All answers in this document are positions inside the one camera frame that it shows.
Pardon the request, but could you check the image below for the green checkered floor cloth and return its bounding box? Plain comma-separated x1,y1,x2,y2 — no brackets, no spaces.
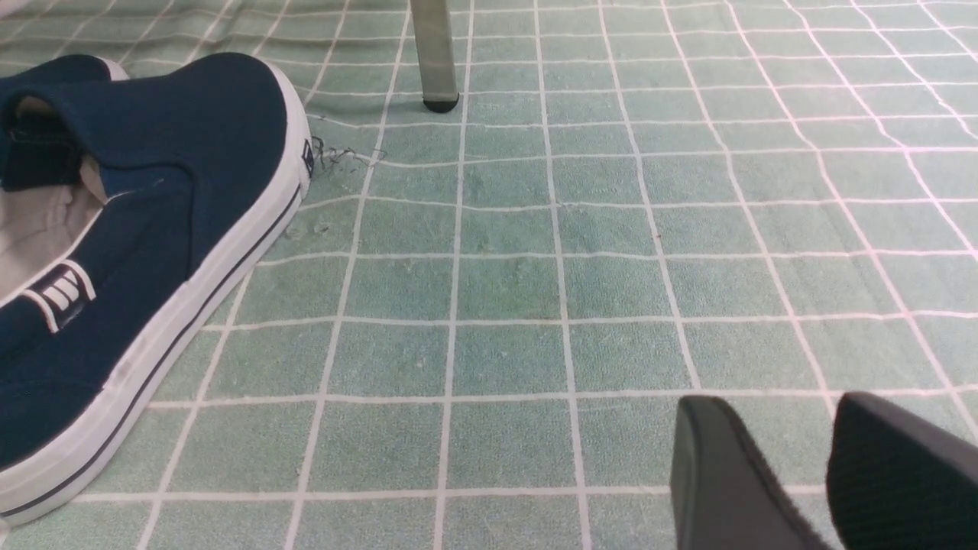
2,1,977,549

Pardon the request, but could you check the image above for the stainless steel shoe rack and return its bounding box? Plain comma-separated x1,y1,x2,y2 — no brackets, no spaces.
409,0,460,114

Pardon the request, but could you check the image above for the navy slip-on shoe right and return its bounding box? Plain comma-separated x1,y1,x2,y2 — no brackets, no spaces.
1,52,316,528

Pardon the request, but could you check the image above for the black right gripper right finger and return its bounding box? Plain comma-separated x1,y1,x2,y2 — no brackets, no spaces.
827,391,977,549

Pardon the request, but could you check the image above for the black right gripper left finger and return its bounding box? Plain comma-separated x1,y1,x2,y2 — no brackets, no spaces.
670,396,829,549

